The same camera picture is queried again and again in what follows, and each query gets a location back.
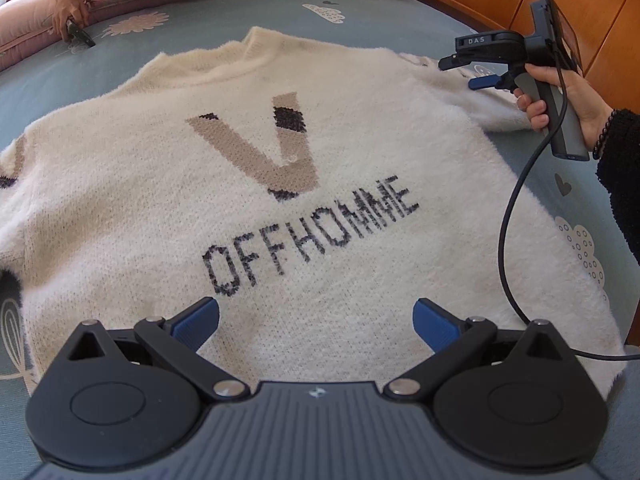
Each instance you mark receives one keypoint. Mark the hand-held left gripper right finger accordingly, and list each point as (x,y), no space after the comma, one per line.
(435,325)

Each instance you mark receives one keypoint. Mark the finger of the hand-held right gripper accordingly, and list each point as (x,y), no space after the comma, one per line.
(455,61)
(485,82)

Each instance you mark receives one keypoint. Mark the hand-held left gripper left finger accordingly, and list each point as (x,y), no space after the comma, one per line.
(197,317)

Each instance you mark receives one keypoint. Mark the white fuzzy knit sweater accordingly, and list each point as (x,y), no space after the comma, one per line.
(350,160)

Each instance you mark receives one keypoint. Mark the person's right forearm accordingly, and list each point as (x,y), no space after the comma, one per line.
(622,185)

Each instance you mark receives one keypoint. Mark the person's right hand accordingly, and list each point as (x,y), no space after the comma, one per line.
(585,100)

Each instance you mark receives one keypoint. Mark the wooden bed headboard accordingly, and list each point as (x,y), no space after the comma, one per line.
(475,0)

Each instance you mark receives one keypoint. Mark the blue floral bed sheet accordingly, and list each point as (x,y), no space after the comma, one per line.
(100,60)

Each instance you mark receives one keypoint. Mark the black smartphone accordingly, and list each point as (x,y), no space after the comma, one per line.
(82,36)

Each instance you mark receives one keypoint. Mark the pink floral quilt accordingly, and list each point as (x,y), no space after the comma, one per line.
(30,25)

